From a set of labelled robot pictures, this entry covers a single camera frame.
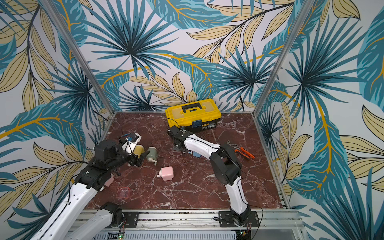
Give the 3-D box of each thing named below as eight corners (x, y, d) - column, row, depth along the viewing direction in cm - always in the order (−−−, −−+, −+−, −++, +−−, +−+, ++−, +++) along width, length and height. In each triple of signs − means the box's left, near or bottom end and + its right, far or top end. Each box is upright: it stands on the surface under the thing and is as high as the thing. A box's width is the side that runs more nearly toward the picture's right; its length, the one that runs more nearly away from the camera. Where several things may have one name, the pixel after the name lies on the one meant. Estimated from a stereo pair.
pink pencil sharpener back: (159, 181, 88) (157, 176, 81) (160, 171, 91) (158, 166, 85) (173, 181, 88) (172, 176, 82) (174, 171, 91) (173, 166, 85)
